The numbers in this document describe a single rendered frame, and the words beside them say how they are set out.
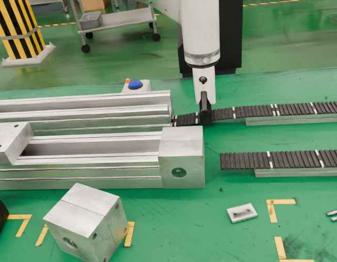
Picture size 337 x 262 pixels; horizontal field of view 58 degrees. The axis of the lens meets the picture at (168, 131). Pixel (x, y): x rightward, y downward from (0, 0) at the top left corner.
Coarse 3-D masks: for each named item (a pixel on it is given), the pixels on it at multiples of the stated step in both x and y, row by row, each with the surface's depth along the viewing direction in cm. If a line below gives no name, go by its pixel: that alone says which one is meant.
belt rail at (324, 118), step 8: (248, 120) 80; (256, 120) 80; (264, 120) 80; (272, 120) 80; (280, 120) 80; (288, 120) 79; (296, 120) 78; (304, 120) 78; (312, 120) 78; (320, 120) 78; (328, 120) 78; (336, 120) 77
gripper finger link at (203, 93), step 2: (202, 92) 73; (204, 92) 73; (202, 94) 73; (204, 94) 73; (202, 96) 73; (204, 96) 73; (202, 98) 73; (204, 98) 73; (202, 100) 73; (204, 100) 73; (206, 100) 74; (202, 102) 73; (204, 102) 73; (206, 102) 73; (202, 104) 73; (204, 104) 73; (206, 104) 73; (202, 106) 73; (204, 106) 73; (206, 106) 73; (202, 108) 73; (204, 108) 73; (206, 108) 73; (202, 110) 73; (204, 110) 73; (206, 110) 73; (204, 112) 75; (206, 112) 76
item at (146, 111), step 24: (72, 96) 88; (96, 96) 87; (120, 96) 85; (144, 96) 84; (168, 96) 83; (0, 120) 84; (24, 120) 83; (48, 120) 84; (72, 120) 83; (96, 120) 81; (120, 120) 80; (144, 120) 79; (168, 120) 79
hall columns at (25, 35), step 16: (0, 0) 319; (16, 0) 325; (0, 16) 329; (16, 16) 328; (32, 16) 354; (0, 32) 340; (16, 32) 339; (32, 32) 352; (16, 48) 351; (32, 48) 351
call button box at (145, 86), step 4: (140, 80) 97; (144, 80) 96; (148, 80) 96; (144, 84) 94; (148, 84) 94; (124, 88) 94; (128, 88) 93; (132, 88) 92; (136, 88) 92; (140, 88) 92; (144, 88) 92; (148, 88) 94; (124, 92) 92; (128, 92) 91; (132, 92) 91
